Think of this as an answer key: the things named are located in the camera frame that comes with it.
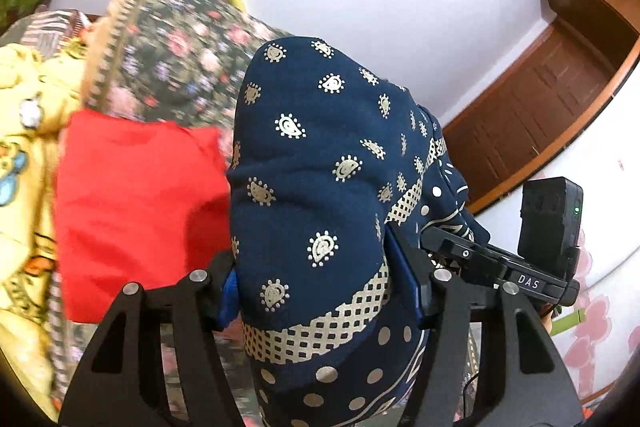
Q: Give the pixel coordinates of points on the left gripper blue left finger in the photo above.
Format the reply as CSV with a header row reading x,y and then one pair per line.
x,y
229,300

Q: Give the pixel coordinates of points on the red folded cloth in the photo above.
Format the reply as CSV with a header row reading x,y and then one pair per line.
x,y
135,202

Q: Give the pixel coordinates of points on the navy patterned hooded garment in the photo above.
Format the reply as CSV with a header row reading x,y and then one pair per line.
x,y
326,156

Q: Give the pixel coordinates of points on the floral bedspread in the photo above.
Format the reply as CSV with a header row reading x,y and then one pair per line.
x,y
180,61

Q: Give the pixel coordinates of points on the yellow cartoon blanket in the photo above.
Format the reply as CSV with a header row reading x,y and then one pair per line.
x,y
38,96

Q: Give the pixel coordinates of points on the brown wooden door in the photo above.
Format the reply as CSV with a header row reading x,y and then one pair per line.
x,y
550,94

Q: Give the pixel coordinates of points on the striped pillow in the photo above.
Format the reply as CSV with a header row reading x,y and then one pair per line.
x,y
46,31

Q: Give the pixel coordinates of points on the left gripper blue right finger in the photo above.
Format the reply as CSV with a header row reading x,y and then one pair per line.
x,y
405,285

